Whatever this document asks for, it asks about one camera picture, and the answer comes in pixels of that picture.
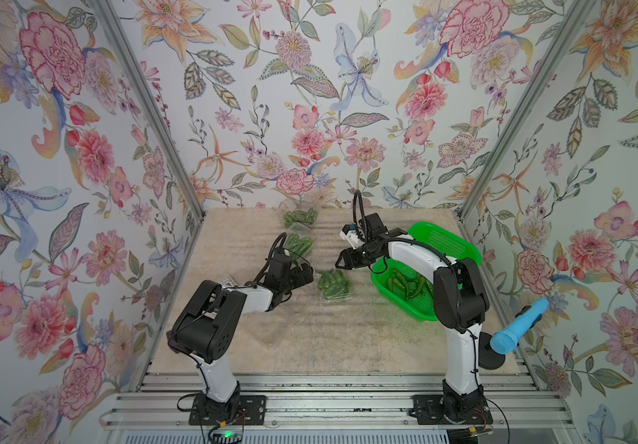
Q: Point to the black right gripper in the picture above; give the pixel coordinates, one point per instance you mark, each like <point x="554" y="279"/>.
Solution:
<point x="349" y="260"/>

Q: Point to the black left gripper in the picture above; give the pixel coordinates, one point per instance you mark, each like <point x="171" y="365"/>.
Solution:
<point x="307" y="275"/>

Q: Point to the green plastic mesh basket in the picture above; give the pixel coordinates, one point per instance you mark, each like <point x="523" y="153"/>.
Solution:
<point x="453" y="246"/>

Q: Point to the green peppers pile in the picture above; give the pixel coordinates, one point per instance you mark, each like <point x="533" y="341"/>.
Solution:
<point x="408" y="288"/>

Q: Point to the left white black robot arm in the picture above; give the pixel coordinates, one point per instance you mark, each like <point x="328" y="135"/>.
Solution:
<point x="207" y="325"/>

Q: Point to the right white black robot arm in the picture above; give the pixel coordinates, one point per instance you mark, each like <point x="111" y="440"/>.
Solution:
<point x="442" y="271"/>

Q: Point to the clear pepper container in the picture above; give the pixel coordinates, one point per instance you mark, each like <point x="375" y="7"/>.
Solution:
<point x="333" y="285"/>
<point x="302" y="215"/>
<point x="298" y="244"/>

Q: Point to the far clear pepper container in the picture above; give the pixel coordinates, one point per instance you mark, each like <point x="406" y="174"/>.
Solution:
<point x="302" y="215"/>

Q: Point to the black round microphone stand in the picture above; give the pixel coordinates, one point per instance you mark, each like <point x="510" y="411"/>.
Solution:
<point x="488" y="359"/>

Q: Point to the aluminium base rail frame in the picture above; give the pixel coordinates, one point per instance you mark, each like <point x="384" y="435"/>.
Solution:
<point x="340" y="401"/>

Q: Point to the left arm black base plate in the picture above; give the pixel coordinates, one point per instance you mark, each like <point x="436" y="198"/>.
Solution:
<point x="239" y="410"/>

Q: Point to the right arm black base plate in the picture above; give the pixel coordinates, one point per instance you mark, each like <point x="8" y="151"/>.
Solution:
<point x="437" y="409"/>

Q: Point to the left aluminium corner post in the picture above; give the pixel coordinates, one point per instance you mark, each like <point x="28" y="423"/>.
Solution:
<point x="113" y="29"/>

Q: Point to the aluminium corner post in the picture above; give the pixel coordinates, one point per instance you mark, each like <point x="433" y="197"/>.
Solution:
<point x="572" y="22"/>
<point x="113" y="29"/>

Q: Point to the right aluminium corner post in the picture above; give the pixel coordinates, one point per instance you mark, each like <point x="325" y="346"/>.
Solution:
<point x="572" y="22"/>

